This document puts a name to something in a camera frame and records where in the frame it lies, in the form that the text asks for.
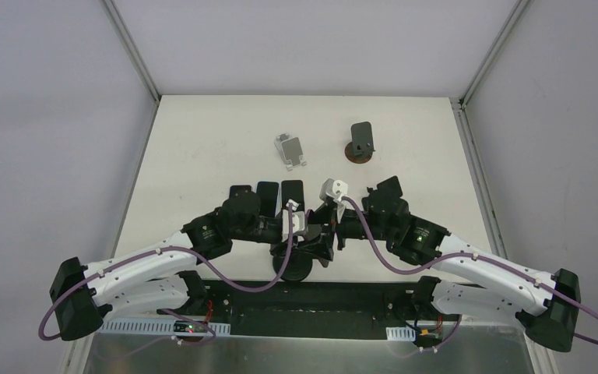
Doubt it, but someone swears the black pole phone stand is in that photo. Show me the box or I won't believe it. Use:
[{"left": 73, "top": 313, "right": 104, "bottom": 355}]
[{"left": 281, "top": 253, "right": 313, "bottom": 283}]

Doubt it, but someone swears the phone with beige case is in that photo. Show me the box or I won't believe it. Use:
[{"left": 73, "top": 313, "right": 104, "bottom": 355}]
[{"left": 280, "top": 179, "right": 305, "bottom": 211}]

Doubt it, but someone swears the phone with blue case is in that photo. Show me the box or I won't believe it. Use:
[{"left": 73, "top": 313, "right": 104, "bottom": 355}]
[{"left": 255, "top": 181, "right": 280, "bottom": 217}]

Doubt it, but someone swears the black wedge phone stand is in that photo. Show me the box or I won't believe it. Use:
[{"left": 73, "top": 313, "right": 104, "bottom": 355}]
[{"left": 362, "top": 175, "right": 403, "bottom": 205}]

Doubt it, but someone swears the phone with lavender case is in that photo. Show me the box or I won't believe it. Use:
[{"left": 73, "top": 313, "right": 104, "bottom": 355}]
[{"left": 228, "top": 185, "right": 252, "bottom": 199}]

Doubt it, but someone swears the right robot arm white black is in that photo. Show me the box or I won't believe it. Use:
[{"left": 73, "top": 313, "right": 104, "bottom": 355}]
[{"left": 308, "top": 181, "right": 581, "bottom": 352}]

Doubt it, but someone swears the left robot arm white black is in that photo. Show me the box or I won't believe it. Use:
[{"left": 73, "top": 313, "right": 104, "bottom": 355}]
[{"left": 38, "top": 189, "right": 341, "bottom": 341}]

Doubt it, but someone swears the brown round phone stand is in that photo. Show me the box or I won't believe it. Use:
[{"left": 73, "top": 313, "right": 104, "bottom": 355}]
[{"left": 344, "top": 122, "right": 375, "bottom": 164}]

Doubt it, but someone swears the white grey phone stand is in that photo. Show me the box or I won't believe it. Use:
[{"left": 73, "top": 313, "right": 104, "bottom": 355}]
[{"left": 274, "top": 133, "right": 307, "bottom": 171}]

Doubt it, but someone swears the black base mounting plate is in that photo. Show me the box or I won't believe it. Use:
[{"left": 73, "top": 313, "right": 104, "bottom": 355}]
[{"left": 175, "top": 280, "right": 440, "bottom": 340}]

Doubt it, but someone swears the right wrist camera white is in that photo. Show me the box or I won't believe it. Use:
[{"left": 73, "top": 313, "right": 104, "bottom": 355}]
[{"left": 319, "top": 178, "right": 349, "bottom": 223}]

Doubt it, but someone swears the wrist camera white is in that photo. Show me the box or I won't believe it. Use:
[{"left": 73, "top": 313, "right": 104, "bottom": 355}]
[
  {"left": 319, "top": 178, "right": 349, "bottom": 223},
  {"left": 281, "top": 199, "right": 308, "bottom": 242}
]

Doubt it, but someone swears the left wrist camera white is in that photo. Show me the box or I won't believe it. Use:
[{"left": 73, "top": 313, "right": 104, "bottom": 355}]
[{"left": 281, "top": 199, "right": 308, "bottom": 242}]

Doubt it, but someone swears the right white cable duct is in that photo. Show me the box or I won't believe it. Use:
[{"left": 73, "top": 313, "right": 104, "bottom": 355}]
[{"left": 385, "top": 326, "right": 417, "bottom": 342}]

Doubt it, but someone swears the white cable duct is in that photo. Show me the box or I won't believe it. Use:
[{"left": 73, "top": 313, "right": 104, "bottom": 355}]
[
  {"left": 97, "top": 317, "right": 212, "bottom": 337},
  {"left": 385, "top": 326, "right": 417, "bottom": 342}
]

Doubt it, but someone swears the right aluminium frame post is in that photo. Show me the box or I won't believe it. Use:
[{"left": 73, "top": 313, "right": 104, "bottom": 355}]
[{"left": 459, "top": 0, "right": 533, "bottom": 109}]

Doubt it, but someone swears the aluminium frame post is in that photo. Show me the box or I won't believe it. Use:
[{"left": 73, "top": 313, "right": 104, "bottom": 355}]
[
  {"left": 100, "top": 0, "right": 162, "bottom": 107},
  {"left": 459, "top": 0, "right": 533, "bottom": 109}
]

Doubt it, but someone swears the left white cable duct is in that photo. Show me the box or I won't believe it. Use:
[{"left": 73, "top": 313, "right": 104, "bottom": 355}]
[{"left": 97, "top": 317, "right": 212, "bottom": 337}]

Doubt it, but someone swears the left aluminium frame post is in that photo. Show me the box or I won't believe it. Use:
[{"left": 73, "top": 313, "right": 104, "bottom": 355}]
[{"left": 100, "top": 0, "right": 162, "bottom": 107}]

